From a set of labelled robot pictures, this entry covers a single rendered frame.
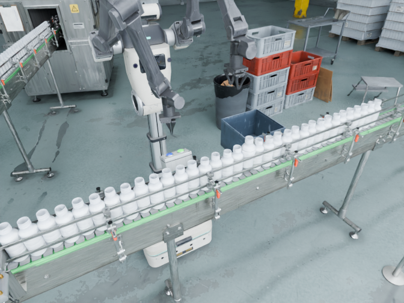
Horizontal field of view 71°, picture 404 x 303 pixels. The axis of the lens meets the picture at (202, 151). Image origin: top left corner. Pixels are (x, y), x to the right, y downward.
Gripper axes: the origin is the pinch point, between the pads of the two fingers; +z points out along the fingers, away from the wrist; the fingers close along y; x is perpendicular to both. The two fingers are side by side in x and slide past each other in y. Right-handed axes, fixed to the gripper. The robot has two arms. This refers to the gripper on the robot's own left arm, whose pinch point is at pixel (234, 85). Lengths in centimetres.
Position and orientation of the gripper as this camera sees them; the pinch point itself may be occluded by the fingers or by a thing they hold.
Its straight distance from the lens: 134.5
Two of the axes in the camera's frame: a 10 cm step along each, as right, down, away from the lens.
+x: -8.8, 2.8, -3.8
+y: -4.7, -5.0, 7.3
